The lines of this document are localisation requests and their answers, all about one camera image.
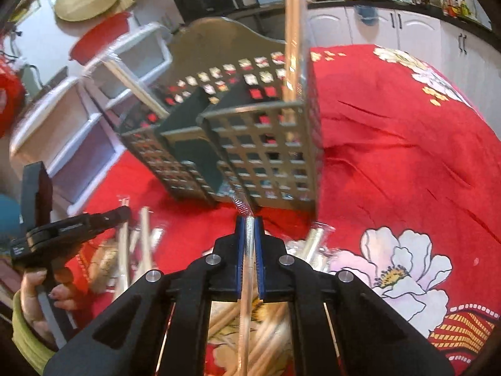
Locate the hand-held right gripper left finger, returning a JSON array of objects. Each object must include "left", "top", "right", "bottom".
[{"left": 45, "top": 216, "right": 247, "bottom": 376}]

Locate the grey perforated utensil holder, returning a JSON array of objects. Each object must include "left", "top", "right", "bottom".
[{"left": 117, "top": 18, "right": 325, "bottom": 214}]

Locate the red plastic basin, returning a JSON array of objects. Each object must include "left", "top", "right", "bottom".
[{"left": 68, "top": 12, "right": 132, "bottom": 65}]

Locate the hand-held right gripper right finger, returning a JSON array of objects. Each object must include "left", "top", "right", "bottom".
[{"left": 254, "top": 216, "right": 455, "bottom": 376}]

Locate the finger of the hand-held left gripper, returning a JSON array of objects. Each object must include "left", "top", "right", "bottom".
[{"left": 84, "top": 206, "right": 132, "bottom": 231}]

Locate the red floral tablecloth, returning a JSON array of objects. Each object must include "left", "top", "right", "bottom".
[{"left": 65, "top": 43, "right": 501, "bottom": 376}]

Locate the person's left forearm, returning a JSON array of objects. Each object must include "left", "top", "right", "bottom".
[{"left": 12, "top": 290, "right": 55, "bottom": 374}]

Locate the white plastic drawer unit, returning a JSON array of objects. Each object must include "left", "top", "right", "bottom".
[
  {"left": 84, "top": 23, "right": 173, "bottom": 110},
  {"left": 10, "top": 76, "right": 132, "bottom": 214}
]

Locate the person's left hand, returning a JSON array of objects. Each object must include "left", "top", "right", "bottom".
[{"left": 21, "top": 243, "right": 85, "bottom": 347}]

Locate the black kitchen countertop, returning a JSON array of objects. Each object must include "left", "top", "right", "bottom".
[{"left": 305, "top": 0, "right": 496, "bottom": 32}]

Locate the pile of chopsticks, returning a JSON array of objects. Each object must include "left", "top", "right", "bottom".
[{"left": 88, "top": 196, "right": 339, "bottom": 376}]

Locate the wooden chopsticks pair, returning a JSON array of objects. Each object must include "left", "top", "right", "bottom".
[
  {"left": 231, "top": 192, "right": 255, "bottom": 376},
  {"left": 282, "top": 0, "right": 308, "bottom": 153},
  {"left": 100, "top": 53, "right": 171, "bottom": 122}
]

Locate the red plastic bag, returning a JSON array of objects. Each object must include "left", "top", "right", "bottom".
[{"left": 0, "top": 53, "right": 26, "bottom": 138}]

